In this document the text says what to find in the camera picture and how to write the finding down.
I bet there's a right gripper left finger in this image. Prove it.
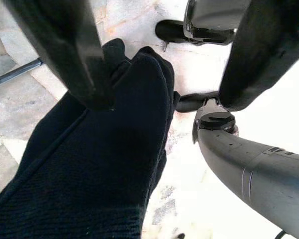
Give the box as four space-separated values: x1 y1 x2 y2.
4 0 115 112

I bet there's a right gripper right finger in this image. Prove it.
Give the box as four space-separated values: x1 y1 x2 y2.
218 0 299 112

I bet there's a black shirt green logo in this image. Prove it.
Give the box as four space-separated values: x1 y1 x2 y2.
0 38 181 239

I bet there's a silver metal clothes rack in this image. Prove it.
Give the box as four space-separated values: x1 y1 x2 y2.
0 56 43 89

